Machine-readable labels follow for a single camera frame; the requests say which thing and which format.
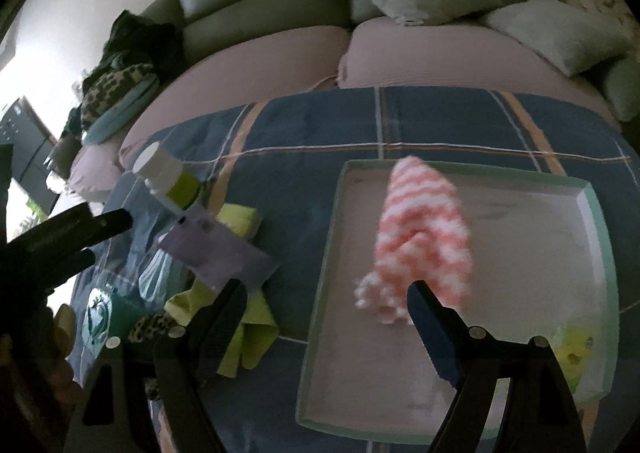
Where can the person's left hand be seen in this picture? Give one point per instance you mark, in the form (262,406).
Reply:
(64,333)

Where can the white bottle green label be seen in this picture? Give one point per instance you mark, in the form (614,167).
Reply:
(167,175)

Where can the yellow-green small box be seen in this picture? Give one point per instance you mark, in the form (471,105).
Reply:
(243,220)

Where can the dark cabinet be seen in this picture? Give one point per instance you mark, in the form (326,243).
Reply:
(25,143)

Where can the pink white striped sock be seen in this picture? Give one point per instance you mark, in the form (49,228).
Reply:
(425,238)

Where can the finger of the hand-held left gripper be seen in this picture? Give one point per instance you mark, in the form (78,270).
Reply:
(111,224)
(72,264)

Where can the pale green tray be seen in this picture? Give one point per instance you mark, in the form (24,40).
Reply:
(525,258)

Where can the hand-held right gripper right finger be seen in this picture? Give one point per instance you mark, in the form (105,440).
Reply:
(431,330)

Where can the green yellow packet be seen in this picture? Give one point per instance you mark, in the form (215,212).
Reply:
(575,350)

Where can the purple card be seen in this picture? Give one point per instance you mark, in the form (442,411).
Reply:
(220,248)

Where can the clear plastic bag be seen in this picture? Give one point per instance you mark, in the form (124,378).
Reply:
(152,265)

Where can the teal embossed box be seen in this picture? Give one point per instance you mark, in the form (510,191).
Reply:
(102,318)

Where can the blue plaid blanket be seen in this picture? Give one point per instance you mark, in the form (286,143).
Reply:
(310,133)

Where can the leopard print teal cushion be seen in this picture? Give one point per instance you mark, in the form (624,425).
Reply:
(117,90)

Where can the black white spotted sock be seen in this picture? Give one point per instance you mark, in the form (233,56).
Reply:
(150,325)

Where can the green pink sofa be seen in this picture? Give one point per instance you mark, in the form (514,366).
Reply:
(260,53)

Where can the dark cloth pile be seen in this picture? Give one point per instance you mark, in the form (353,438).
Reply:
(142,40)

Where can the yellow-green cloth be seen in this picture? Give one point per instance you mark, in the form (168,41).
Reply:
(252,333)

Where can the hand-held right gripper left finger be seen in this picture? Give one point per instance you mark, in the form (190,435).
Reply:
(226,328)

